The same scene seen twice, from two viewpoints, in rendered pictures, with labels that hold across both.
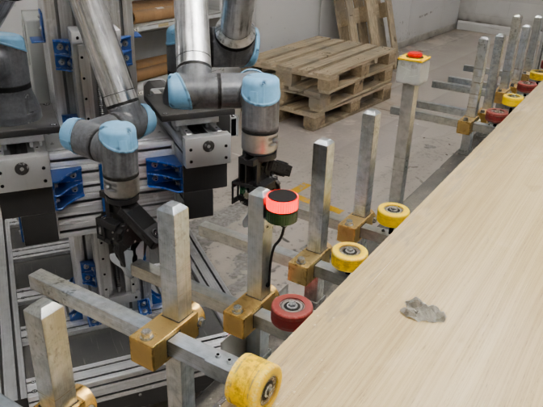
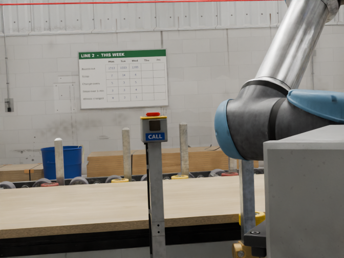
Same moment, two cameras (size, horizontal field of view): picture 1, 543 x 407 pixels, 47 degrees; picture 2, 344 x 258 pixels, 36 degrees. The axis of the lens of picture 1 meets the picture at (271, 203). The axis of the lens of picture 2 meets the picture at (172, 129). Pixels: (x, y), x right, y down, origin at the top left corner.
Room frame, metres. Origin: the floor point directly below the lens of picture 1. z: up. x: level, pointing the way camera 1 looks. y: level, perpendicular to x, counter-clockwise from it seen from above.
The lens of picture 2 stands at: (2.60, 0.81, 1.26)
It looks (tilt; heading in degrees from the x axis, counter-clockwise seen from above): 3 degrees down; 231
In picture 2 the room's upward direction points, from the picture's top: 2 degrees counter-clockwise
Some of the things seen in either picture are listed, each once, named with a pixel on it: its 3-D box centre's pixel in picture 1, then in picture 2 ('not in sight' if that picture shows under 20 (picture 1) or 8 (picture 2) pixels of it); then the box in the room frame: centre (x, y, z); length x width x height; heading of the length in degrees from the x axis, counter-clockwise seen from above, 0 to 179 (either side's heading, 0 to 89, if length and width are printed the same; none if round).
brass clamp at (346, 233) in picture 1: (356, 224); (256, 250); (1.48, -0.23, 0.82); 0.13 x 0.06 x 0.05; 148
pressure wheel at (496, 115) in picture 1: (494, 124); not in sight; (2.26, -0.83, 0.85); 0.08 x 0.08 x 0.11
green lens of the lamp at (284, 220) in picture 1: (281, 213); not in sight; (1.05, -0.02, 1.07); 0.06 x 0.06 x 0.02
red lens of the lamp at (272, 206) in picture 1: (282, 201); not in sight; (1.05, -0.02, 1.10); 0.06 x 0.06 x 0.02
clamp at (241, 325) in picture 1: (253, 309); not in sight; (1.05, 0.03, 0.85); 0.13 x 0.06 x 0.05; 148
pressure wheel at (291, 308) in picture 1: (291, 327); not in sight; (0.98, -0.05, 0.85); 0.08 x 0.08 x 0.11
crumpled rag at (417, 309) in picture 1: (423, 308); not in sight; (0.98, -0.29, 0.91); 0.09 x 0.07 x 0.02; 52
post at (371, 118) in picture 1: (363, 196); (248, 225); (1.50, -0.24, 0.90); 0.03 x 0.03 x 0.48; 58
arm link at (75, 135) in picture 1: (92, 136); not in sight; (1.28, 0.39, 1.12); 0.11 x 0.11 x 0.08; 56
